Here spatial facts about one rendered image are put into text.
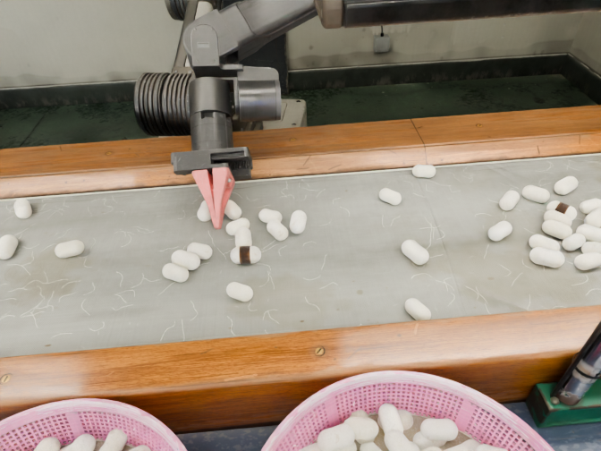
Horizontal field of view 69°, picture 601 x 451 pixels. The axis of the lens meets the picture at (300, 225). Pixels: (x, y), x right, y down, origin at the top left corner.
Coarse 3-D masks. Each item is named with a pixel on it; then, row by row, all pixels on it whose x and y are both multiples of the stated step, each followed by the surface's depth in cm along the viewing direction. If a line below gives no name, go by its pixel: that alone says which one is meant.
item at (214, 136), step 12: (192, 120) 59; (204, 120) 58; (216, 120) 59; (228, 120) 61; (192, 132) 59; (204, 132) 58; (216, 132) 58; (228, 132) 60; (192, 144) 59; (204, 144) 58; (216, 144) 58; (228, 144) 59; (216, 156) 58; (228, 156) 58; (240, 156) 58; (252, 168) 63
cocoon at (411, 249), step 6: (408, 240) 55; (402, 246) 55; (408, 246) 54; (414, 246) 54; (420, 246) 54; (408, 252) 54; (414, 252) 54; (420, 252) 53; (426, 252) 53; (414, 258) 54; (420, 258) 53; (426, 258) 53; (420, 264) 54
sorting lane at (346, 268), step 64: (128, 192) 68; (192, 192) 67; (256, 192) 67; (320, 192) 66; (448, 192) 65; (576, 192) 64; (128, 256) 58; (320, 256) 56; (384, 256) 56; (448, 256) 55; (512, 256) 55; (576, 256) 55; (0, 320) 51; (64, 320) 50; (128, 320) 50; (192, 320) 50; (256, 320) 49; (320, 320) 49; (384, 320) 49
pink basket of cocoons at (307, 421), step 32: (352, 384) 40; (384, 384) 41; (416, 384) 41; (448, 384) 40; (288, 416) 38; (320, 416) 40; (448, 416) 41; (480, 416) 39; (512, 416) 37; (288, 448) 39; (512, 448) 38; (544, 448) 35
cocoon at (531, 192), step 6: (528, 186) 62; (534, 186) 62; (522, 192) 63; (528, 192) 62; (534, 192) 62; (540, 192) 61; (546, 192) 61; (528, 198) 62; (534, 198) 62; (540, 198) 61; (546, 198) 61
